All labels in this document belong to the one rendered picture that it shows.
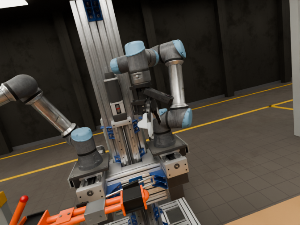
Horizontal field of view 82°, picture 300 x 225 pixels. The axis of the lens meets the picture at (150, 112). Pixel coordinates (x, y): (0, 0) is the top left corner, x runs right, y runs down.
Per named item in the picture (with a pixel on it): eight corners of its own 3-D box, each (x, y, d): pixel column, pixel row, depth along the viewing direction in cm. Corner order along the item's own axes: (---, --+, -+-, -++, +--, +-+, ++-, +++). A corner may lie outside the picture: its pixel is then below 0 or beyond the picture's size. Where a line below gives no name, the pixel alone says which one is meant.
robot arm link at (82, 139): (80, 156, 99) (73, 134, 96) (72, 151, 109) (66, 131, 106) (99, 147, 106) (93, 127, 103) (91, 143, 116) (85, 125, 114)
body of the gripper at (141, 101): (140, 111, 75) (134, 84, 73) (159, 109, 73) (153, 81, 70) (133, 116, 68) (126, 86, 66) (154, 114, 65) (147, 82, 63)
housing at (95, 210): (86, 227, 58) (83, 216, 57) (90, 212, 65) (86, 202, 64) (107, 220, 59) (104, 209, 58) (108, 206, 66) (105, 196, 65)
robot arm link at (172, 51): (172, 127, 117) (163, 47, 116) (194, 126, 110) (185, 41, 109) (166, 130, 106) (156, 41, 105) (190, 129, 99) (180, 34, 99)
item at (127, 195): (123, 216, 59) (120, 204, 58) (123, 202, 66) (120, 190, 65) (147, 209, 60) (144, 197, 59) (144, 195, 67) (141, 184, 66)
